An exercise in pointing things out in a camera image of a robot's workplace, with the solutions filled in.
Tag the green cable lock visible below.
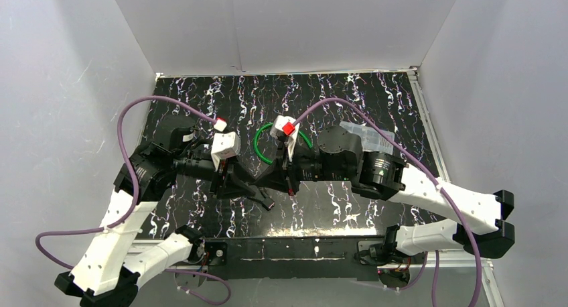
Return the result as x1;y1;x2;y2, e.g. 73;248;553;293
253;121;314;166

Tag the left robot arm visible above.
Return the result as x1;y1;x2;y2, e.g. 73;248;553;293
54;116;259;306

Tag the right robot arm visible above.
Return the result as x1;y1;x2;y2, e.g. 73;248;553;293
255;126;516;265

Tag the clear plastic parts box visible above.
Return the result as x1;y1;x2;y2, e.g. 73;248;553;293
340;121;394;155

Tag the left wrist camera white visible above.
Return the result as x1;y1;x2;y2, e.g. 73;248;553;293
211;118;240;170

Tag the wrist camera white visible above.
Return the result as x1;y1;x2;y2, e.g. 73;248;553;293
269;115;299;161
211;118;240;170

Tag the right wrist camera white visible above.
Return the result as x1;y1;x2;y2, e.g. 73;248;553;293
269;115;299;161

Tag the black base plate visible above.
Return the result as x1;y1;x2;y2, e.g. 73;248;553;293
205;236;383;281

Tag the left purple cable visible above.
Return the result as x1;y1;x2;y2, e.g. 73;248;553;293
35;95;232;306

